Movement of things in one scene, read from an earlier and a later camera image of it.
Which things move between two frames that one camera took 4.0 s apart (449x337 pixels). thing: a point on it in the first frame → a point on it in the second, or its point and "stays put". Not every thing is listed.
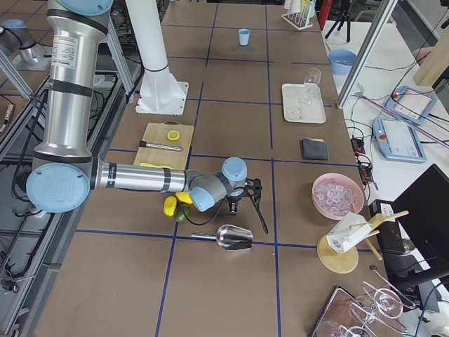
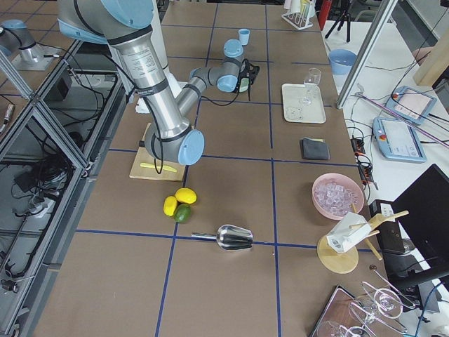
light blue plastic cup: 243,36 stays put
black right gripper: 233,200 → 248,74
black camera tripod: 344,15 stays put
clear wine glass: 311,83 stays put
